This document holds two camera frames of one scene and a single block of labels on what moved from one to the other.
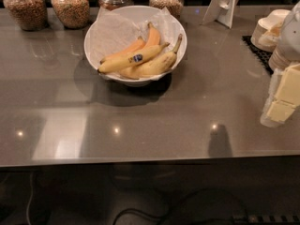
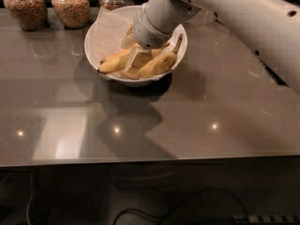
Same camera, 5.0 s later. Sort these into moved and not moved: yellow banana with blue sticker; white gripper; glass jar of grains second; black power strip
Moved: white gripper
Not moved: glass jar of grains second; black power strip; yellow banana with blue sticker
